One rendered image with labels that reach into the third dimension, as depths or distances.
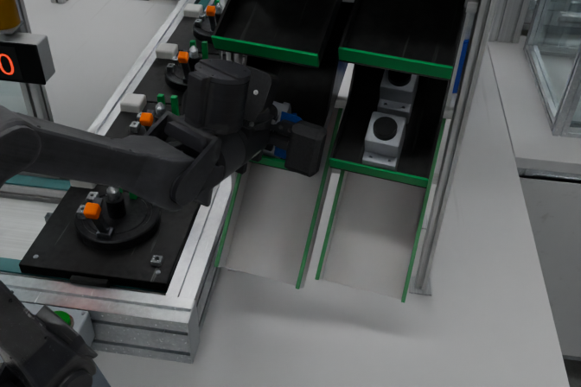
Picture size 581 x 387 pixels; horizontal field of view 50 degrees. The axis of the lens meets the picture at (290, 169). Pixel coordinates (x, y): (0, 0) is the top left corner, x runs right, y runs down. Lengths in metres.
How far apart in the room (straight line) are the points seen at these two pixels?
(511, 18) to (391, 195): 1.14
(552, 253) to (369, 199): 0.86
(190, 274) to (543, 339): 0.59
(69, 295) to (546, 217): 1.12
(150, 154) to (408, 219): 0.48
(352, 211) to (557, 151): 0.73
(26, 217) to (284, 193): 0.51
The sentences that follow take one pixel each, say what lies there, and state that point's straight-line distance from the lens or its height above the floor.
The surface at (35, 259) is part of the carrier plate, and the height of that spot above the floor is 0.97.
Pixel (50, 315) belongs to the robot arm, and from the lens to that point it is 0.65.
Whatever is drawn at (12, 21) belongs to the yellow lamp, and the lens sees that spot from 1.08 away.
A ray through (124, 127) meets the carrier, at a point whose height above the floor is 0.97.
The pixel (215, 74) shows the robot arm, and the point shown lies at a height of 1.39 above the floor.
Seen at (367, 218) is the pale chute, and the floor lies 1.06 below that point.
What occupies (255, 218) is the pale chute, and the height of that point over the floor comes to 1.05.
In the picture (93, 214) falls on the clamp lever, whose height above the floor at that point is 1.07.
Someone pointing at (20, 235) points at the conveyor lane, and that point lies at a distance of 1.20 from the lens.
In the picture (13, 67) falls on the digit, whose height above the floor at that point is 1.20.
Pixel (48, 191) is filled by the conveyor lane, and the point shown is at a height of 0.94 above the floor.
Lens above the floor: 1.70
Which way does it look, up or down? 38 degrees down
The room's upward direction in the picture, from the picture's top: 2 degrees clockwise
